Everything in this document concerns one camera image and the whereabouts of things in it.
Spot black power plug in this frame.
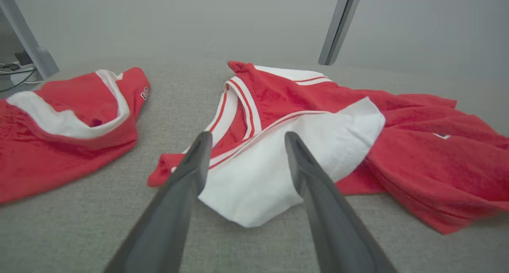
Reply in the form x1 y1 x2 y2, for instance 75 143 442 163
15 50 33 66

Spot white power strip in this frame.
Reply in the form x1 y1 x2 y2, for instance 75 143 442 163
10 63 39 85

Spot red shorts with white band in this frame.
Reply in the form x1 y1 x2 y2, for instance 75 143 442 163
0 67 151 204

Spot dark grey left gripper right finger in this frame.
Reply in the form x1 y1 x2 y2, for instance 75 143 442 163
284 131 398 273

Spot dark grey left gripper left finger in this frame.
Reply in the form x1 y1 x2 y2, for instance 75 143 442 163
104 131 213 273

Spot grey partition post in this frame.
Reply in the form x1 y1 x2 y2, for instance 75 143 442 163
0 0 60 79
318 0 365 66

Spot red jersey with white trim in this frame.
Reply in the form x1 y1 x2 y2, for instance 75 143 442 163
147 61 509 234

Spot thin dark cable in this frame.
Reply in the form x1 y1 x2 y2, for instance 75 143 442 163
0 68 37 93

